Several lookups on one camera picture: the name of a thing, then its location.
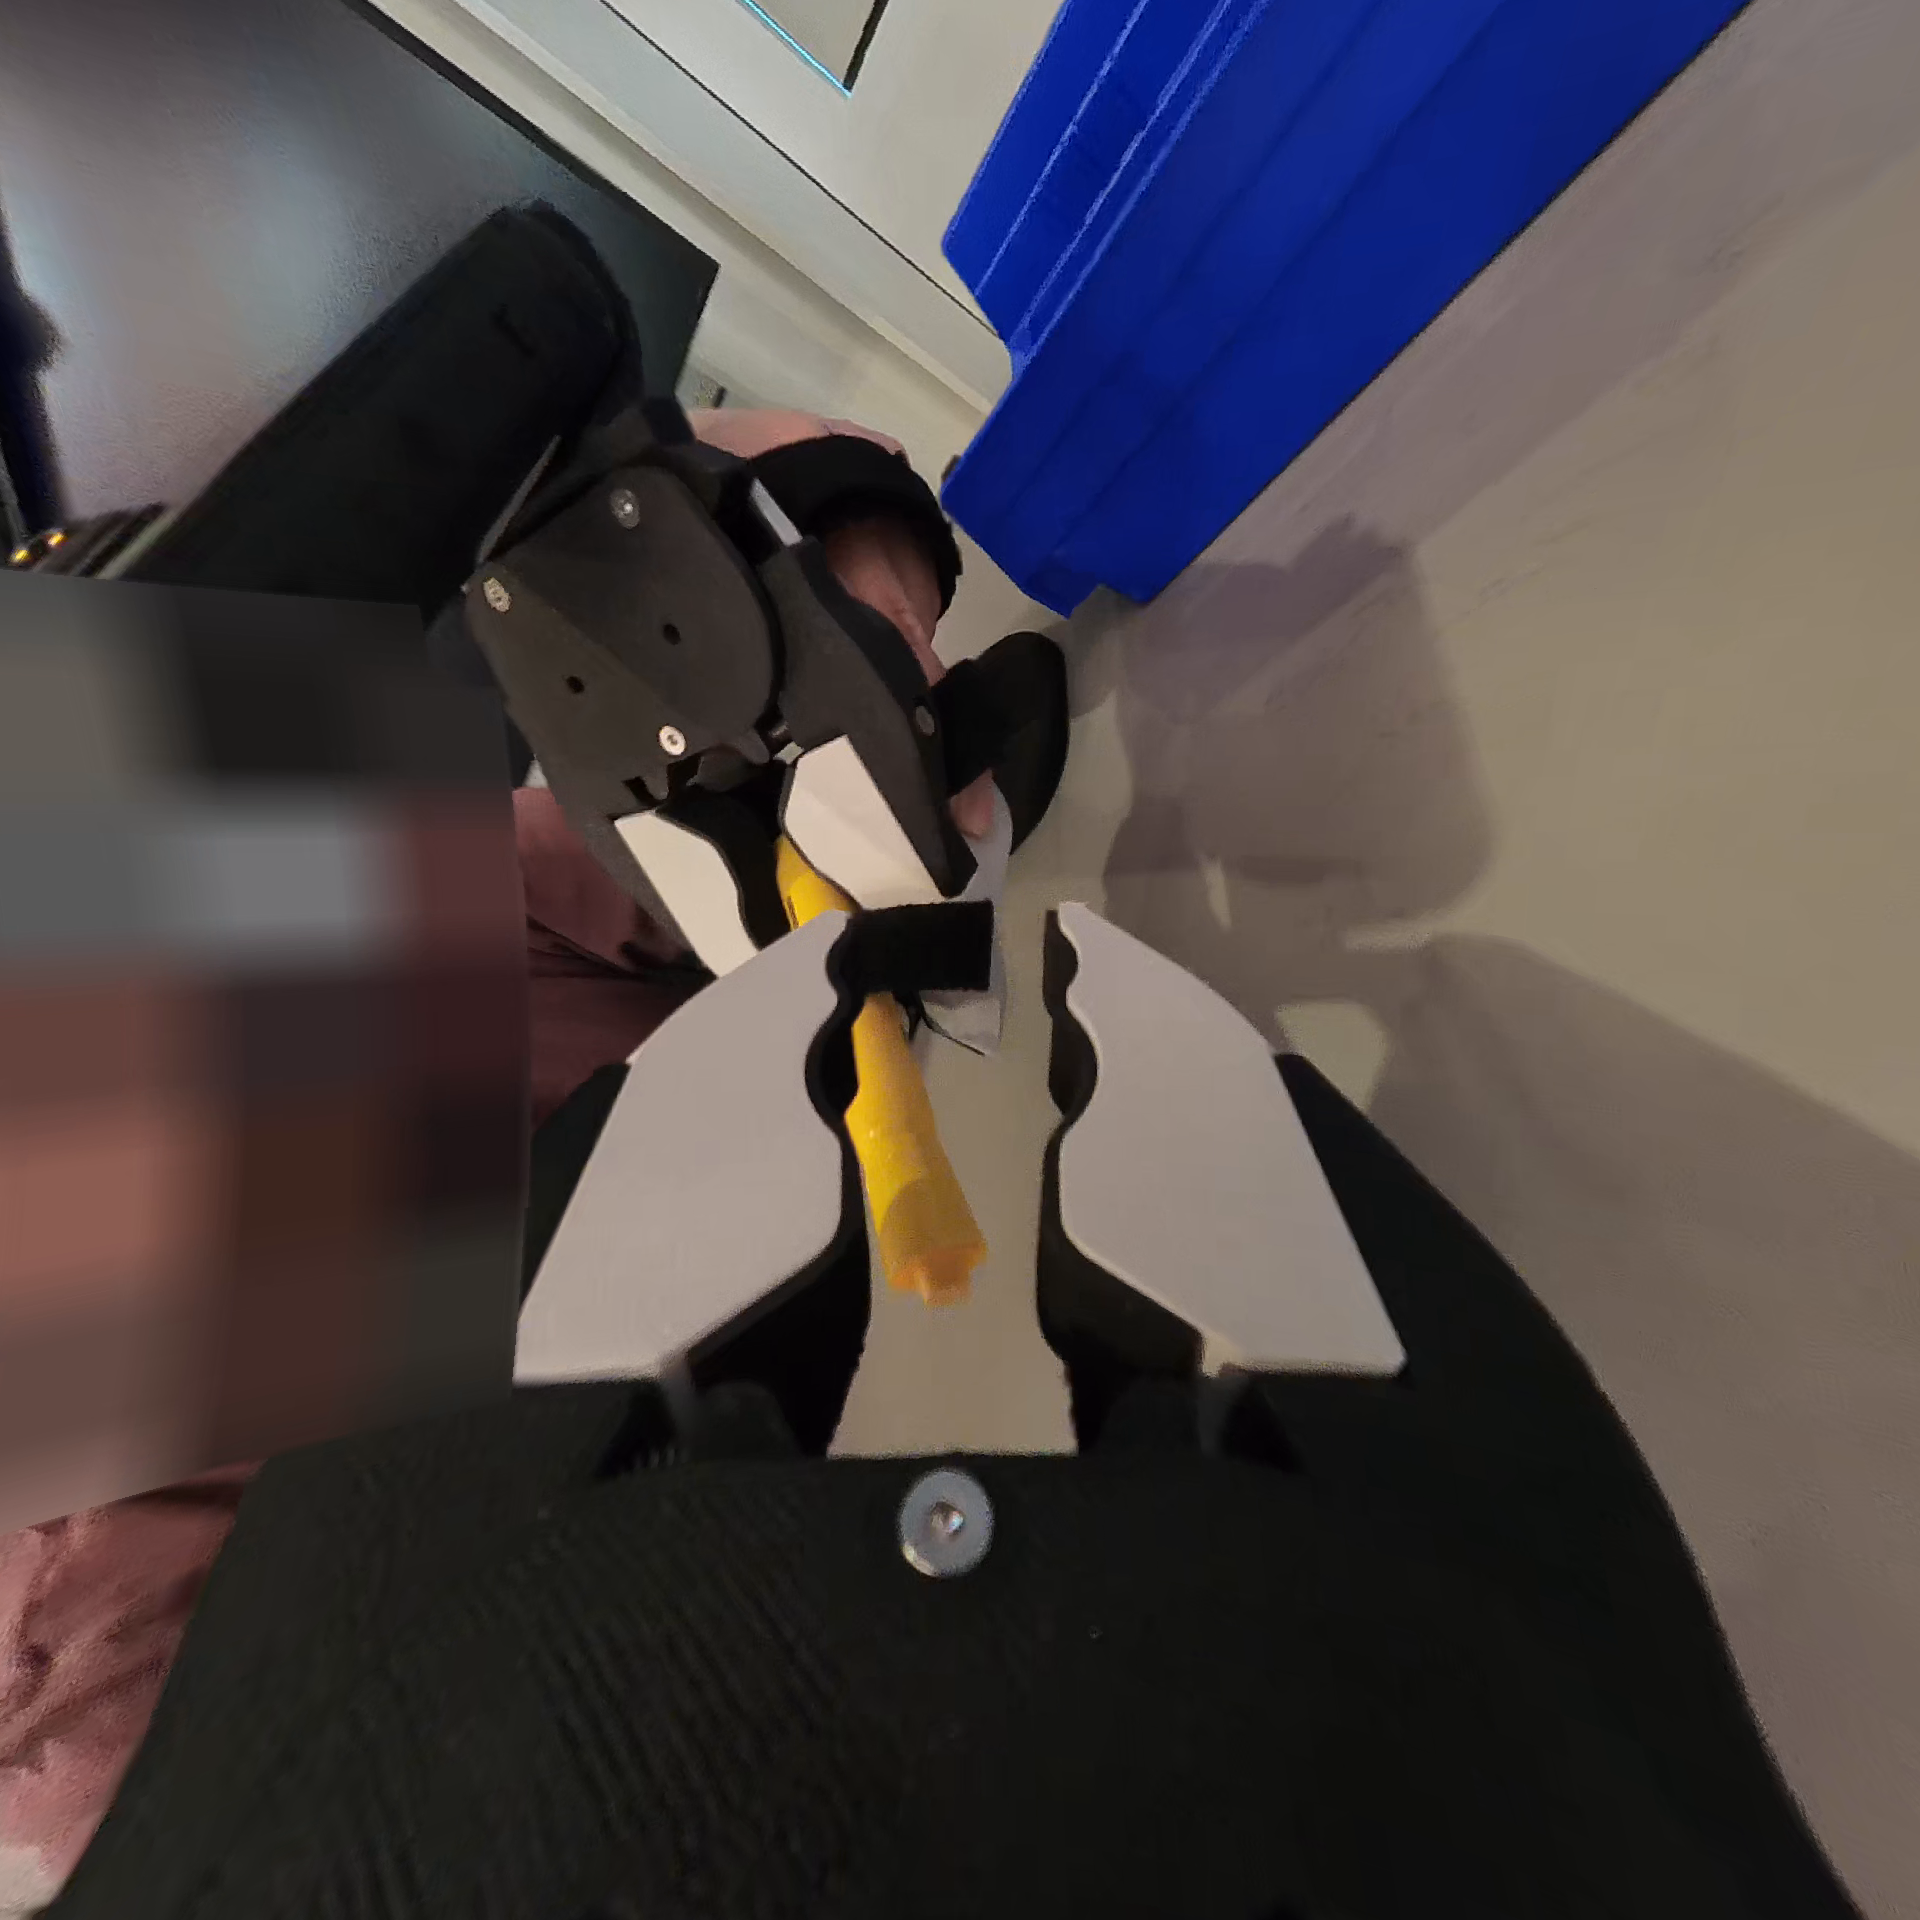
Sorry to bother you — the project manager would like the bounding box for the blue plastic bin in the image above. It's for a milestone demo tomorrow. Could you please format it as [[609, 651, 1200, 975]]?
[[939, 0, 1760, 619]]

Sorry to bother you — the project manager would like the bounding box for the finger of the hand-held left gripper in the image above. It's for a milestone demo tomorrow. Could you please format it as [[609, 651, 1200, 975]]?
[[776, 738, 1016, 905], [612, 801, 784, 981]]

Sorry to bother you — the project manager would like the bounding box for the dark monitor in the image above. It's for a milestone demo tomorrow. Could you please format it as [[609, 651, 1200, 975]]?
[[0, 0, 724, 589]]

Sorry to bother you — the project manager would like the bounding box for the black hook-and-loop strap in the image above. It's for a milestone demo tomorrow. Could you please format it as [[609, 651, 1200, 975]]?
[[830, 900, 1000, 1004]]

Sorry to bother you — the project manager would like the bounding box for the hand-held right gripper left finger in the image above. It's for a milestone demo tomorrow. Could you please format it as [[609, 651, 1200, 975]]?
[[513, 914, 876, 1386]]

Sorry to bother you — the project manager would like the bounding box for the person's left hand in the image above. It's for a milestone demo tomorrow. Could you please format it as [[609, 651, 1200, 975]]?
[[704, 411, 1011, 847]]

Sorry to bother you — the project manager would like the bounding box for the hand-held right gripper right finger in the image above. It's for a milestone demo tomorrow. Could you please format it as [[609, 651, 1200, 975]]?
[[1040, 900, 1407, 1376]]

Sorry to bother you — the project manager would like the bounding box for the yellow marker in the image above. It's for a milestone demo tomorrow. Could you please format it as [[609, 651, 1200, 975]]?
[[771, 836, 995, 1309]]

